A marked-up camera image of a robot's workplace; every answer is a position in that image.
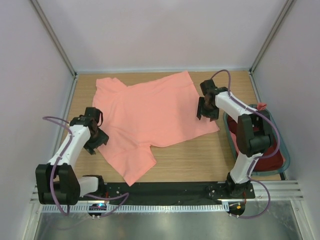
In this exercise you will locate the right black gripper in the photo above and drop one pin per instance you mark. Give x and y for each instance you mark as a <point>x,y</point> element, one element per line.
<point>214,115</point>

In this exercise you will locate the white slotted cable duct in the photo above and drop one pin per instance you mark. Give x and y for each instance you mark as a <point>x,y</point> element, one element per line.
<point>99,208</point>

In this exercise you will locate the teal plastic basket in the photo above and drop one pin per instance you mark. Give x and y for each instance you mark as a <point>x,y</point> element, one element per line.
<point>276,164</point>

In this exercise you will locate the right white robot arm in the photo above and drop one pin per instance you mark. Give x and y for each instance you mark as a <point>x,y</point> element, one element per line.
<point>254,132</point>

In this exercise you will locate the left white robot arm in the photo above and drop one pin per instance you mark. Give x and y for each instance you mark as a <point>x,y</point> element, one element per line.
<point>56,181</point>

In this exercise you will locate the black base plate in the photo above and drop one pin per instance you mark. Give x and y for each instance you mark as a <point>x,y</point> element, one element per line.
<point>215,190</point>

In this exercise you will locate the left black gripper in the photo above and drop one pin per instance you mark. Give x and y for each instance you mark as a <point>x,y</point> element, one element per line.
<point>102,139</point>

